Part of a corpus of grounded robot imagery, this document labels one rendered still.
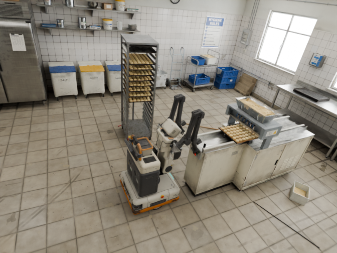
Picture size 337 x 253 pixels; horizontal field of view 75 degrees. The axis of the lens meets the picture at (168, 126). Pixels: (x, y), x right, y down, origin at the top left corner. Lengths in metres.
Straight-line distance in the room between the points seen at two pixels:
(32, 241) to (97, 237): 0.68
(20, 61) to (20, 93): 0.66
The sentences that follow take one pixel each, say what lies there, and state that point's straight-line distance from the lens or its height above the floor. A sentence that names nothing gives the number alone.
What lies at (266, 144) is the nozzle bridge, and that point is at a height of 0.91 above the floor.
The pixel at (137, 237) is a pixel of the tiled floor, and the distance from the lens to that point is 2.92.
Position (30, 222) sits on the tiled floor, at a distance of 3.28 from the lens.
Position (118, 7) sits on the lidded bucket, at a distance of 5.88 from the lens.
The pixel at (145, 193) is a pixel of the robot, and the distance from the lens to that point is 2.83.
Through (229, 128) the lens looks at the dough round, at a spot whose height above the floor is 0.90.
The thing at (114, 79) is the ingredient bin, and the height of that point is 0.47.
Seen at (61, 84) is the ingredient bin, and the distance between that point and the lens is 5.70.
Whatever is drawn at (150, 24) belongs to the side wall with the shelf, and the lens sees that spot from 6.42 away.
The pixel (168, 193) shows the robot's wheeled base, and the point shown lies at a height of 0.26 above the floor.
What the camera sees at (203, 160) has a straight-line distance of 2.86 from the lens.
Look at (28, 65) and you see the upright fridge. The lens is 5.30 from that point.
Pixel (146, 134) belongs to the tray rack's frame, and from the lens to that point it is 4.19.
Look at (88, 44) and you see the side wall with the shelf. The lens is 6.13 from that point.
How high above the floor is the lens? 2.50
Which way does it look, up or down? 32 degrees down
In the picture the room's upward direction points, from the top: 7 degrees clockwise
